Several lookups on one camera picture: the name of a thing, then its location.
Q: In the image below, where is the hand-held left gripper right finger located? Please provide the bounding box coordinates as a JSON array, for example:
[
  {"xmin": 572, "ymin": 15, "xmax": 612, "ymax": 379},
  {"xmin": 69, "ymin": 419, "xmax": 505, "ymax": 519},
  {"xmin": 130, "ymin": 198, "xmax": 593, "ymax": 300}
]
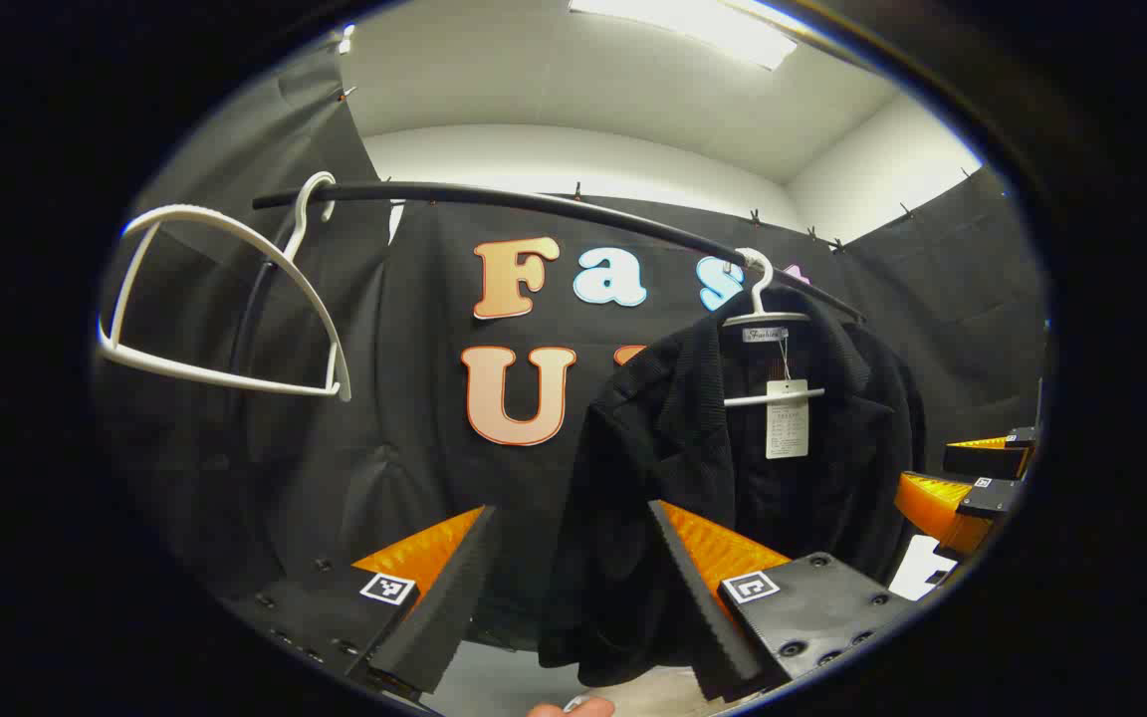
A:
[{"xmin": 647, "ymin": 500, "xmax": 911, "ymax": 702}]

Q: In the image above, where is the black backdrop cloth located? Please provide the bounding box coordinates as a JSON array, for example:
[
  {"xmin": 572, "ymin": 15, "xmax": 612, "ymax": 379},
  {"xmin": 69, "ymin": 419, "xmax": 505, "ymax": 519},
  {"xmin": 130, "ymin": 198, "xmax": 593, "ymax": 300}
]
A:
[{"xmin": 96, "ymin": 40, "xmax": 1050, "ymax": 638}]

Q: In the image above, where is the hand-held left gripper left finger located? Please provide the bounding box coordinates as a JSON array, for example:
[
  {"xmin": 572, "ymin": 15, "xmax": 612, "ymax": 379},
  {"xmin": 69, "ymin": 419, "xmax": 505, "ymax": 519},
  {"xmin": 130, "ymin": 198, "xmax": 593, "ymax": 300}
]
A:
[{"xmin": 223, "ymin": 505, "xmax": 501, "ymax": 698}]

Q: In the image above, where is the white paper price tag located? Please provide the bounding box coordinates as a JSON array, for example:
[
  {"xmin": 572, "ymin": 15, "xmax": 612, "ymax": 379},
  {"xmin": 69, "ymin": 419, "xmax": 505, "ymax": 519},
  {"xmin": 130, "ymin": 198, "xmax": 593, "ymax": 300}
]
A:
[{"xmin": 766, "ymin": 378, "xmax": 810, "ymax": 460}]

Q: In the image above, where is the rectangular ceiling light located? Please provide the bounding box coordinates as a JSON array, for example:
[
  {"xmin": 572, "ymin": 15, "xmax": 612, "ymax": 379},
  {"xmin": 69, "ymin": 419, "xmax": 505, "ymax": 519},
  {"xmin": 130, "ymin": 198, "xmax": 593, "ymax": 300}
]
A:
[{"xmin": 569, "ymin": 0, "xmax": 800, "ymax": 72}]

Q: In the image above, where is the white plastic clothes hanger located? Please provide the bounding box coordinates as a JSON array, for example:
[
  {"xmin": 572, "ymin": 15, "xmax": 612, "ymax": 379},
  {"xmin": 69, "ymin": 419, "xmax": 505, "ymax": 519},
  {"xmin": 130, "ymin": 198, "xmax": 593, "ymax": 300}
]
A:
[
  {"xmin": 96, "ymin": 171, "xmax": 353, "ymax": 403},
  {"xmin": 721, "ymin": 247, "xmax": 826, "ymax": 409}
]

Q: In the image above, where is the black clothes rack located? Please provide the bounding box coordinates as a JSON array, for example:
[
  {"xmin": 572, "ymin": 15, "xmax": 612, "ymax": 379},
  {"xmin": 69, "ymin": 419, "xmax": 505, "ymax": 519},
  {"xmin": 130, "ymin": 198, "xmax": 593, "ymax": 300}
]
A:
[{"xmin": 228, "ymin": 180, "xmax": 869, "ymax": 399}]

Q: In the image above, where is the black knit jacket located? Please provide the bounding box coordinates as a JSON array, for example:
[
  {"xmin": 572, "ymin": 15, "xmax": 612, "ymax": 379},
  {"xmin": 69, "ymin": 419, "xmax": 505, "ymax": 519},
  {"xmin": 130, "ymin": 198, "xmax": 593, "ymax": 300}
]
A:
[{"xmin": 539, "ymin": 284, "xmax": 928, "ymax": 688}]

